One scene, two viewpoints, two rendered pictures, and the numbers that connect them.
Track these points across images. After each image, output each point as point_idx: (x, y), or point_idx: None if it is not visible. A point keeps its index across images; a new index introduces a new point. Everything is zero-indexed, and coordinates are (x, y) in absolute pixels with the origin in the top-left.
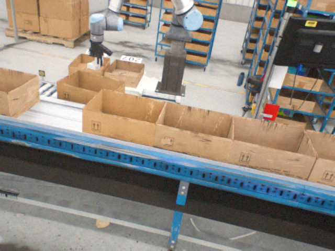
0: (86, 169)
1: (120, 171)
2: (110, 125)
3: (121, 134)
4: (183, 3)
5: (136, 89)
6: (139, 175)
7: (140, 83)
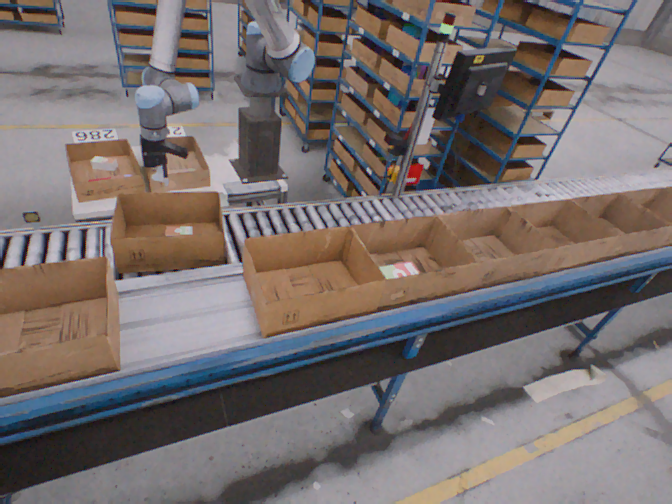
0: None
1: None
2: (316, 307)
3: (331, 312)
4: (288, 39)
5: (213, 187)
6: None
7: None
